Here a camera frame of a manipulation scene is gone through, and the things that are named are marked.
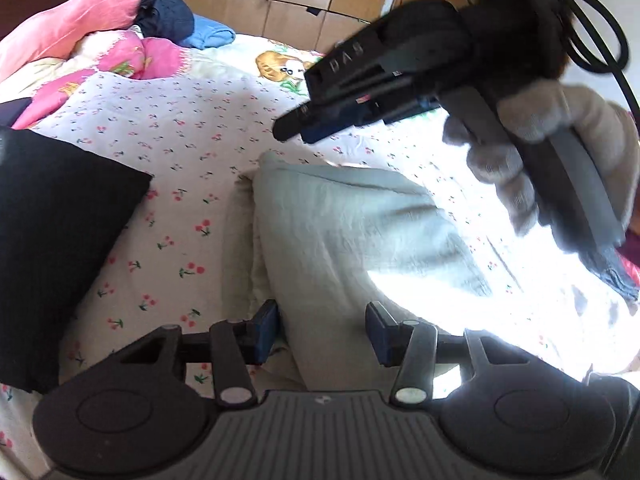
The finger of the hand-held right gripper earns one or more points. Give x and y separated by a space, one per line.
290 127
330 127

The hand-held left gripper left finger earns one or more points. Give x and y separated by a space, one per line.
265 332

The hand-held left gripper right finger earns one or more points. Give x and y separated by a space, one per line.
378 334

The light green pants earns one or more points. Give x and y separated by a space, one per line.
340 230

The person's right hand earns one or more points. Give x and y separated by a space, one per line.
545 107

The wooden wardrobe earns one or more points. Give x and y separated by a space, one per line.
300 10

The cherry print bed sheet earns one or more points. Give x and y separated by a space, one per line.
175 170

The pink cartoon quilt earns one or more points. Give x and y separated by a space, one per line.
155 55

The navy quilted jacket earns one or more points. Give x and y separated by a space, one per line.
165 10

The black folded cloth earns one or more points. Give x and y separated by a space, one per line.
60 240

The blue denim cloth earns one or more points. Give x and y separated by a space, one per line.
615 272

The pink pillow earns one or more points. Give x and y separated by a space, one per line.
65 25

